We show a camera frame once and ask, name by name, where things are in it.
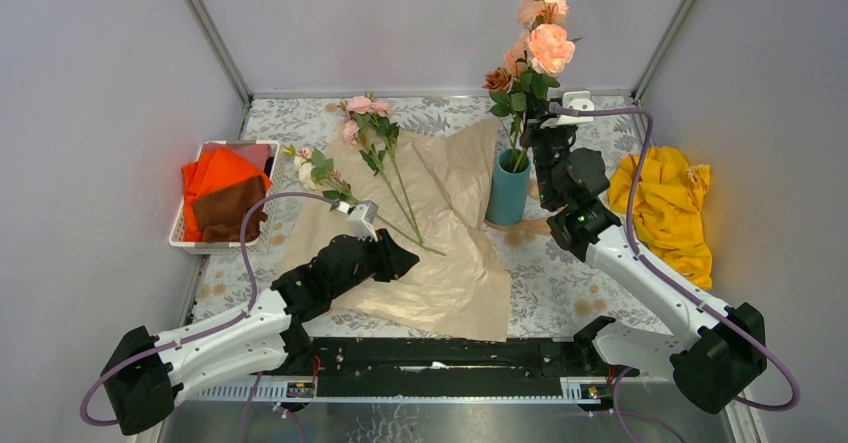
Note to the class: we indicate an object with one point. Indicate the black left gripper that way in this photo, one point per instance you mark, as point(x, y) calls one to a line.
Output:
point(395, 262)

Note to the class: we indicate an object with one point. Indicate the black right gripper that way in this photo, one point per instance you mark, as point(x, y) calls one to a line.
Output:
point(534, 131)

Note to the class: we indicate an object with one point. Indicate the peach kraft wrapping paper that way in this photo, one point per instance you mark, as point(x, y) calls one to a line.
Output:
point(433, 201)

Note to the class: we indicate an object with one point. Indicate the pink bud rose stem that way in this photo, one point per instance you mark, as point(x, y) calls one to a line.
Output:
point(535, 62)

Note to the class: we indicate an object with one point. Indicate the brown paper ribbon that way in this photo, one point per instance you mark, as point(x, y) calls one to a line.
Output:
point(537, 227)

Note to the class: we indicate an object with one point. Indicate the cream rose stem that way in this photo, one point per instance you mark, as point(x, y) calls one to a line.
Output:
point(316, 172)

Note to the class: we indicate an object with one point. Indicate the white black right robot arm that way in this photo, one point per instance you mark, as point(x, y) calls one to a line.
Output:
point(712, 351)

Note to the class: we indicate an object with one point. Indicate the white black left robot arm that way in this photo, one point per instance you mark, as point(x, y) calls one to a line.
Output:
point(148, 376)

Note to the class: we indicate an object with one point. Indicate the teal cylindrical vase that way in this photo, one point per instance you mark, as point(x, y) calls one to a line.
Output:
point(509, 188)

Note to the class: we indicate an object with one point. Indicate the yellow crumpled cloth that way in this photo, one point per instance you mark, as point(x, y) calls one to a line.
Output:
point(668, 213)

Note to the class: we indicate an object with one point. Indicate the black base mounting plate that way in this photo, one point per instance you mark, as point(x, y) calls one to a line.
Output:
point(429, 368)

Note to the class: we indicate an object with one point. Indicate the floral patterned table mat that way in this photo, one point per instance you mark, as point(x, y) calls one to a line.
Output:
point(552, 294)

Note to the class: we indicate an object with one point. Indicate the pink cloth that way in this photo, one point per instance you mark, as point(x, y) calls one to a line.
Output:
point(259, 155)

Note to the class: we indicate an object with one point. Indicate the brown cloth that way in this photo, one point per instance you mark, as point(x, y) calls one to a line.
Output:
point(219, 215)

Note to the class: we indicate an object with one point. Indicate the orange cloth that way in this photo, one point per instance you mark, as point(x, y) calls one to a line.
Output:
point(213, 171)

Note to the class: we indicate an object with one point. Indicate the white plastic basket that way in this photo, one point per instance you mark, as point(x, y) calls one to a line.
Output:
point(176, 236)

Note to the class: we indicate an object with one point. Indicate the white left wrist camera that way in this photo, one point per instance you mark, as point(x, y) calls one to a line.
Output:
point(360, 218)

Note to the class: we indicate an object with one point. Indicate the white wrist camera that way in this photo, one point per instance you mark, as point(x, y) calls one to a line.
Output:
point(360, 218)
point(571, 108)

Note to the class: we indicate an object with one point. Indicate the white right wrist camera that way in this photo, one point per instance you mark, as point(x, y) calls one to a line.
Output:
point(571, 108)

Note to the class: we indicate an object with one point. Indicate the aluminium frame rail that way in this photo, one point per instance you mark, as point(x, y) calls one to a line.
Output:
point(219, 49)

